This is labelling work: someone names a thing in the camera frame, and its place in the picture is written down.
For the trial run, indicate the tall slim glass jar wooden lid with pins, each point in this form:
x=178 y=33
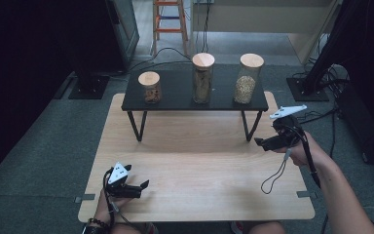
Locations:
x=203 y=78

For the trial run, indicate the dark glass-fronted cabinet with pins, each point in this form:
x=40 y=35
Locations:
x=125 y=32

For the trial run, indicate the black square stand base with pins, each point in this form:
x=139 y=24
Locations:
x=89 y=87
x=300 y=89

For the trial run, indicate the short glass jar wooden lid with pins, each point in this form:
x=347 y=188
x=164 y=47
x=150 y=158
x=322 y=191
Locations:
x=150 y=87

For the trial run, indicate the person's leg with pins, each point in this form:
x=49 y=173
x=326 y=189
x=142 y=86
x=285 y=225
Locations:
x=130 y=229
x=268 y=228

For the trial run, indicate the black box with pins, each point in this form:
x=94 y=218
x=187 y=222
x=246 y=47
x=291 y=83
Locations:
x=363 y=126

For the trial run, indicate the beige cabinet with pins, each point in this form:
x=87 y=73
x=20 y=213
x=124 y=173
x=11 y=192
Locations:
x=272 y=16

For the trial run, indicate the black shelf with metal legs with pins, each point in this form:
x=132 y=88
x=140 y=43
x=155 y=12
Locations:
x=175 y=97

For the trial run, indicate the grey table bracket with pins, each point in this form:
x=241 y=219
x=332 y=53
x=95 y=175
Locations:
x=305 y=194
x=84 y=197

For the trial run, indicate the person's left hand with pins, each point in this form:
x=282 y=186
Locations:
x=105 y=209

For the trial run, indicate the person's right leg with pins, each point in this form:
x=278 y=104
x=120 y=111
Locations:
x=268 y=228

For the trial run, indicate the black wristwatch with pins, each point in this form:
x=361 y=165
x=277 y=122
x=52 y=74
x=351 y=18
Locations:
x=92 y=230

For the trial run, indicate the red shoe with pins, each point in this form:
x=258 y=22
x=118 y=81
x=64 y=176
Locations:
x=237 y=228

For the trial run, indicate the person's left leg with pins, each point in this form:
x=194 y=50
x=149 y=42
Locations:
x=130 y=229

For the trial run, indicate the wooden step ladder orange braces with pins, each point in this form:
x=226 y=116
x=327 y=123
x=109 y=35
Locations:
x=170 y=30

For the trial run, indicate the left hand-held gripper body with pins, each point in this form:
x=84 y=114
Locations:
x=118 y=183

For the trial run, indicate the grain-filled glass jar wooden lid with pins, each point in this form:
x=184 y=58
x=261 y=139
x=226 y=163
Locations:
x=248 y=79

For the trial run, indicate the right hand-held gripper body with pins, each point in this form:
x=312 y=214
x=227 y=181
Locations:
x=285 y=128

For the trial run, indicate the person's right hand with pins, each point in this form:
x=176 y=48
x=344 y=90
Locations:
x=305 y=152

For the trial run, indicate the black slanted stand pole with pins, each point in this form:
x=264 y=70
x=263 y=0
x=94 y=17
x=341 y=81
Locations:
x=331 y=42

